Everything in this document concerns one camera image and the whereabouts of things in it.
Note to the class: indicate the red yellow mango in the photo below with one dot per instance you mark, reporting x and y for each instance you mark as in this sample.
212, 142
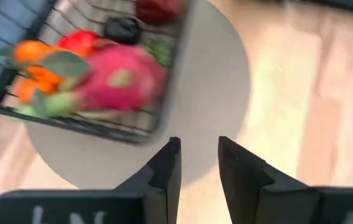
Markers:
79, 40

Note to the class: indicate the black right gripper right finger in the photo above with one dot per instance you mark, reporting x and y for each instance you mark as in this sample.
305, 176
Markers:
244, 186

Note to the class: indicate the red grape bunch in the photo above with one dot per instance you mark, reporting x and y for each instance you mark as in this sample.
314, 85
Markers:
157, 11

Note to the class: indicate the round grey placemat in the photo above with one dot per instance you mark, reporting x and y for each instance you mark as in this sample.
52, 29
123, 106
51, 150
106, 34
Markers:
207, 93

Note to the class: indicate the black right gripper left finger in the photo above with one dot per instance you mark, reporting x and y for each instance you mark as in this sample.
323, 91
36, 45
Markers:
167, 186

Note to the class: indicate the pink dragon fruit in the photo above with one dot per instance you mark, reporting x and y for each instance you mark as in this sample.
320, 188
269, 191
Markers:
123, 81

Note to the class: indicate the tangerine cluster with leaves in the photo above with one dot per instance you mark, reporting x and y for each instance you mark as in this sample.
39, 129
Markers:
31, 51

